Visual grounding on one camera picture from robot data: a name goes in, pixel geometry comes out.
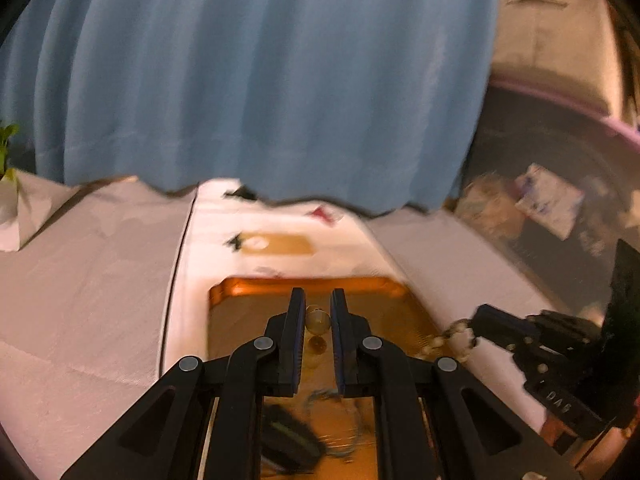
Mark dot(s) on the copper tray with pink rim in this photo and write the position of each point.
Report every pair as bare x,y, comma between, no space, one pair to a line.
240,330

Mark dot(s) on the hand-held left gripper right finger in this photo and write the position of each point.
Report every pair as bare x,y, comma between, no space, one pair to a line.
336,340

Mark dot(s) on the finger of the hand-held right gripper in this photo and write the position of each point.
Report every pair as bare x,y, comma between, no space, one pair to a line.
505,325

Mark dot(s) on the beige storage box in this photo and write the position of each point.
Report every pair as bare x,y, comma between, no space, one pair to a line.
550,45

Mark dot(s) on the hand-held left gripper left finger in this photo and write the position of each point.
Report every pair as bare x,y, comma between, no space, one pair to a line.
298,340

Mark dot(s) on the printed paper card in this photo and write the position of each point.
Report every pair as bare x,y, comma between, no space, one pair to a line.
550,200

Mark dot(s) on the blue curtain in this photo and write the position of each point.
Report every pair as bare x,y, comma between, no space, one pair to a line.
250,85

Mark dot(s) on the white printed table runner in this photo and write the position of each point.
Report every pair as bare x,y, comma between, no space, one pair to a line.
210,240

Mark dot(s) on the grey tablecloth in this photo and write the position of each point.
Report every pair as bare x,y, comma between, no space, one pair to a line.
90,285

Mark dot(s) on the black band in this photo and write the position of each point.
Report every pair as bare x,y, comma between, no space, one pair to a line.
290,440

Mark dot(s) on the clear storage box purple lid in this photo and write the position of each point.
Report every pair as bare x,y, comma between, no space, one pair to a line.
500,125

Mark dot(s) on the potted green plant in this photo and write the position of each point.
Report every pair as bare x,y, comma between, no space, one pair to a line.
6,150

